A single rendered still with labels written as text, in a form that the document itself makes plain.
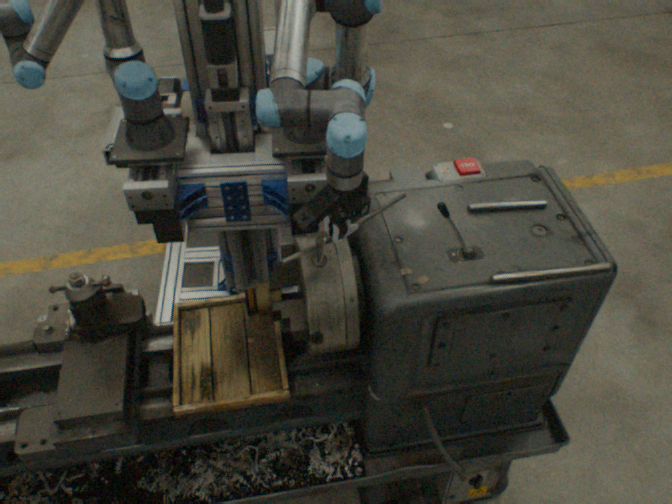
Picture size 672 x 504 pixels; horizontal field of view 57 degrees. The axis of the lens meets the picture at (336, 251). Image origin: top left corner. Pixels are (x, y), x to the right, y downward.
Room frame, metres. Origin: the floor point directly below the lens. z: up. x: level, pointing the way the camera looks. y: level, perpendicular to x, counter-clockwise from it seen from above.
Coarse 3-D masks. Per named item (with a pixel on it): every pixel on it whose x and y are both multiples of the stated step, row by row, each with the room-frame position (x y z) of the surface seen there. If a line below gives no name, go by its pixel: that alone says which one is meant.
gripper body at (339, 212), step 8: (328, 184) 0.98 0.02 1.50; (360, 184) 0.99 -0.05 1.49; (336, 192) 0.96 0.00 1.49; (344, 192) 0.96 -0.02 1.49; (352, 192) 0.96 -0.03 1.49; (360, 192) 1.00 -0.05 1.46; (344, 200) 0.98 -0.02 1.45; (352, 200) 1.00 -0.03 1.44; (360, 200) 1.00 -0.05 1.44; (368, 200) 1.00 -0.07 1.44; (336, 208) 0.97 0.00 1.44; (344, 208) 0.98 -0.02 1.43; (352, 208) 0.98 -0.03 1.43; (360, 208) 0.99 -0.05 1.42; (368, 208) 1.00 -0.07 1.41; (336, 216) 0.97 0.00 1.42; (344, 216) 0.96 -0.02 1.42; (352, 216) 1.00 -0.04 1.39; (360, 216) 1.00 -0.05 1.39; (336, 224) 0.97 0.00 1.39
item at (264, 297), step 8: (248, 288) 1.02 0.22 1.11; (256, 288) 1.02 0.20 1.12; (264, 288) 1.02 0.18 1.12; (280, 288) 1.03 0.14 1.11; (248, 296) 0.99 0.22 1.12; (256, 296) 0.99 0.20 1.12; (264, 296) 0.99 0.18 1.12; (272, 296) 1.00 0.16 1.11; (280, 296) 1.00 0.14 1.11; (248, 304) 0.98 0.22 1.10; (256, 304) 0.98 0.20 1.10; (264, 304) 0.98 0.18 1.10; (248, 312) 0.97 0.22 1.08; (256, 312) 0.97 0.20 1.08; (264, 312) 0.97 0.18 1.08
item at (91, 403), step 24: (120, 288) 1.15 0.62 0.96; (72, 336) 0.97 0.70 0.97; (72, 360) 0.89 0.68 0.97; (120, 360) 0.90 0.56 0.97; (72, 384) 0.82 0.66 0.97; (96, 384) 0.82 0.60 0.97; (120, 384) 0.82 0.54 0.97; (72, 408) 0.76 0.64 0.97; (96, 408) 0.76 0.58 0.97; (120, 408) 0.76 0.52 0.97
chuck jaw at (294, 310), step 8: (272, 304) 0.98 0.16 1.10; (280, 304) 0.98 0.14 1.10; (288, 304) 0.98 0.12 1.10; (296, 304) 0.98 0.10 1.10; (272, 312) 0.96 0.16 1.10; (280, 312) 0.96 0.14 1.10; (288, 312) 0.95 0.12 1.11; (296, 312) 0.95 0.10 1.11; (304, 312) 0.95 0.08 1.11; (288, 320) 0.93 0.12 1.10; (296, 320) 0.92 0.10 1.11; (304, 320) 0.92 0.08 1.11; (296, 328) 0.90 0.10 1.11; (304, 328) 0.90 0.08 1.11; (296, 336) 0.89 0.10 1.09; (304, 336) 0.89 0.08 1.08; (312, 336) 0.88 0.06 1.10; (320, 336) 0.89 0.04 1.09
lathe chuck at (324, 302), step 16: (304, 240) 1.08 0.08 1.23; (304, 256) 1.02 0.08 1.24; (336, 256) 1.02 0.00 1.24; (304, 272) 0.98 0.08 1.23; (320, 272) 0.98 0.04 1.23; (336, 272) 0.98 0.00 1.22; (304, 288) 0.95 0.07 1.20; (320, 288) 0.94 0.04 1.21; (336, 288) 0.95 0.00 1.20; (304, 304) 0.97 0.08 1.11; (320, 304) 0.92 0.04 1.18; (336, 304) 0.92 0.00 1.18; (320, 320) 0.90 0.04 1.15; (336, 320) 0.90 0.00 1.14; (336, 336) 0.89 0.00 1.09; (320, 352) 0.89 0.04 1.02
